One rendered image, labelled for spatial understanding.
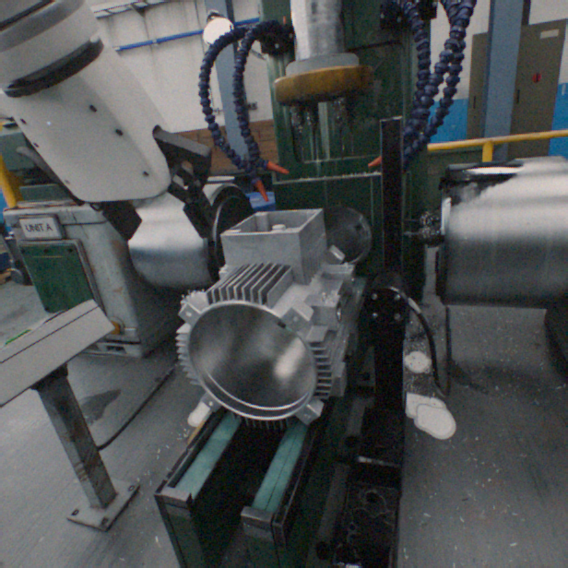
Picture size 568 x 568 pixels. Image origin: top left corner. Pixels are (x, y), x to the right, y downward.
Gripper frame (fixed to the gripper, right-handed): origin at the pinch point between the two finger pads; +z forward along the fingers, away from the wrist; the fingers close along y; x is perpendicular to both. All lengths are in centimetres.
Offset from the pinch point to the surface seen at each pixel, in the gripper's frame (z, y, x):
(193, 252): 25.0, -18.0, 18.3
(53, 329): 7.1, -15.6, -9.4
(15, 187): 17, -71, 33
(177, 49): 148, -319, 513
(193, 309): 8.3, 0.7, -4.9
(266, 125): 243, -194, 448
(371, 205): 34, 13, 39
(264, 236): 7.5, 6.8, 5.0
